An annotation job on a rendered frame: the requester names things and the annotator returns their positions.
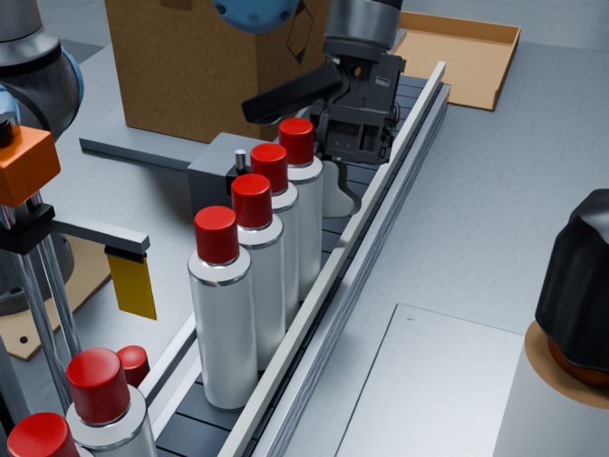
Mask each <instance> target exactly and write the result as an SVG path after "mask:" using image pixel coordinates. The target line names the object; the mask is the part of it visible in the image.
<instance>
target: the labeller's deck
mask: <svg viewBox="0 0 609 457"><path fill-rule="evenodd" d="M524 338H525V335H521V334H518V333H514V332H511V331H507V330H504V329H500V328H496V327H493V326H486V325H483V324H480V323H476V322H472V321H468V320H465V319H461V318H458V317H455V316H448V315H444V314H441V313H437V312H433V311H430V310H427V309H423V308H419V307H416V306H409V305H405V304H403V303H398V304H397V305H396V307H395V308H394V311H393V313H392V316H391V320H390V322H389V324H388V326H387V328H386V331H385V333H384V336H383V338H382V341H381V343H380V346H379V348H378V351H377V353H376V356H375V357H374V360H373V362H372V366H371V368H370V371H369V373H368V375H367V377H366V380H365V382H364V384H363V387H362V390H361V392H360V395H359V397H358V399H357V402H356V404H355V406H354V408H353V412H352V415H351V417H350V419H349V422H348V424H347V426H346V428H345V431H344V433H343V437H342V439H341V441H340V443H339V446H338V448H337V451H336V453H335V456H334V457H492V454H493V452H494V448H495V444H496V441H497V438H498V432H499V428H500V425H501V422H502V418H503V414H504V412H505V408H506V404H507V401H508V395H509V392H510V388H511V385H512V382H513V378H514V374H515V372H516V368H517V362H518V358H519V355H520V352H521V348H522V345H523V342H524Z"/></svg>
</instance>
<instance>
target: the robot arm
mask: <svg viewBox="0 0 609 457"><path fill-rule="evenodd" d="M402 1H403V0H329V5H328V10H327V16H326V21H325V26H324V38H325V39H327V40H328V41H324V47H323V51H322V55H325V56H328V57H331V58H334V59H339V60H340V62H339V64H338V63H335V62H330V63H327V64H325V65H323V66H320V67H318V68H316V69H314V70H312V71H310V72H308V73H305V74H302V75H300V76H298V77H296V78H294V79H292V80H290V81H288V82H286V83H282V84H280V85H278V86H276V87H274V88H272V89H270V90H268V91H264V92H260V93H258V94H257V95H255V96H254V97H252V98H250V99H247V100H245V101H243V102H242V104H241V107H242V110H243V113H244V115H245V118H246V121H247V122H250V123H254V124H258V125H271V124H274V123H276V122H278V121H279V120H280V119H281V118H284V117H285V116H287V115H290V114H292V113H294V112H298V111H300V110H302V109H304V108H306V107H309V106H311V105H314V106H312V107H311V108H310V110H309V112H308V115H307V118H306V119H307V120H308V121H310V122H311V123H312V124H313V126H314V156H315V157H316V158H318V159H319V160H320V161H321V162H322V164H323V165H324V171H323V211H322V219H337V218H346V217H349V216H350V215H355V214H357V213H358V212H359V211H360V209H361V207H362V199H361V198H360V197H359V196H358V195H357V194H356V193H354V192H353V191H352V190H350V189H349V188H348V186H347V177H348V168H347V166H346V164H345V163H344V162H342V161H341V160H343V161H348V162H352V163H357V164H362V163H365V164H370V165H384V163H389V162H390V157H391V153H392V145H393V141H394V136H395V132H396V127H397V123H399V121H400V116H401V107H400V105H399V104H398V103H397V102H396V101H395V100H396V95H397V91H398V86H399V81H400V77H401V73H404V70H405V65H406V61H407V60H405V59H402V58H401V56H400V55H394V54H389V53H387V51H390V50H391V49H392V48H394V44H395V39H396V34H397V30H398V24H399V20H400V15H401V5H402ZM299 2H300V0H212V3H213V5H214V6H215V7H216V9H217V12H218V13H219V15H220V16H221V18H222V19H223V20H224V21H225V22H226V23H228V24H229V25H231V26H232V27H234V28H236V29H237V30H239V31H242V32H245V33H250V34H263V33H267V32H271V31H273V30H275V29H276V28H278V27H280V26H281V25H282V24H284V23H285V22H286V21H287V20H288V19H289V18H290V17H291V16H292V15H293V12H294V10H295V8H296V6H297V5H298V4H299ZM358 68H361V71H360V73H359V75H357V76H356V75H355V72H356V70H357V69H358ZM83 93H84V84H83V78H82V72H81V70H80V67H79V65H78V64H77V62H76V61H75V60H74V58H73V56H72V55H71V54H68V53H67V52H65V51H64V47H62V46H61V43H60V39H59V36H58V34H57V33H56V32H55V31H54V30H53V29H51V28H49V27H48V26H46V25H45V24H43V23H42V19H41V16H40V12H39V8H38V4H37V1H36V0H0V114H1V113H3V112H16V114H17V118H18V121H19V124H20V125H22V126H26V127H30V128H35V129H38V130H43V131H49V132H50V133H51V134H52V135H53V140H54V144H55V143H56V142H57V141H58V139H59V138H60V137H61V135H62V134H63V132H64V131H65V130H67V129H68V128H69V126H70V125H71V124H72V123H73V121H74V119H75V117H76V115H77V113H78V111H79V109H80V106H81V104H82V98H83ZM395 103H397V104H398V108H399V114H398V117H397V116H396V115H397V108H396V107H395V106H394V104H395ZM394 108H395V112H394V111H393V109H394ZM337 158H342V159H341V160H337ZM50 235H51V238H52V242H53V247H54V251H55V254H56V257H57V260H58V264H59V267H60V270H61V274H62V277H63V283H64V285H66V283H67V282H68V280H69V279H70V277H71V275H72V273H73V269H74V258H73V252H72V249H71V245H70V243H69V241H68V239H67V237H66V236H65V235H64V234H63V233H60V232H56V231H54V230H53V231H52V232H51V233H50ZM29 256H30V259H31V261H32V264H33V268H34V273H35V275H36V279H37V282H38V285H39V288H40V291H41V294H42V297H43V301H44V302H45V301H46V300H48V299H49V298H51V297H52V293H51V290H50V288H49V284H48V281H47V277H46V275H45V272H44V266H43V263H42V260H41V257H40V254H39V250H38V247H37V246H36V247H35V248H34V249H32V250H31V251H30V252H29ZM28 309H30V308H29V306H28V303H27V300H26V297H25V294H24V290H23V287H22V284H21V281H20V278H19V276H18V273H17V270H16V267H15V262H14V259H13V256H12V253H11V252H10V251H6V250H3V249H0V316H8V315H12V314H16V313H20V312H23V311H25V310H28Z"/></svg>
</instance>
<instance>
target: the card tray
mask: <svg viewBox="0 0 609 457"><path fill-rule="evenodd" d="M401 28H405V29H407V36H406V38H405V39H404V41H403V42H402V44H401V46H400V47H399V48H398V50H397V51H396V53H395V54H394V55H400V56H401V58H402V59H405V60H407V61H406V65H405V70H404V73H401V75H407V76H412V77H418V78H423V79H430V77H431V75H432V74H433V72H434V70H435V68H436V66H437V65H438V63H439V62H445V63H446V68H445V73H444V75H443V76H442V78H441V80H440V81H441V82H444V83H446V84H450V85H451V86H450V93H449V104H455V105H460V106H466V107H471V108H476V109H481V110H487V111H494V110H495V107H496V105H497V102H498V98H499V95H500V93H501V90H502V88H503V85H504V82H505V80H506V78H507V75H508V70H509V68H510V65H511V63H512V61H513V58H514V55H515V52H516V50H517V46H518V41H519V36H520V32H521V27H519V26H513V25H505V24H492V23H486V22H480V21H472V20H466V19H459V18H452V17H446V16H438V15H426V14H419V13H413V12H405V11H401V15H400V20H399V24H398V30H397V33H398V31H399V30H400V29H401Z"/></svg>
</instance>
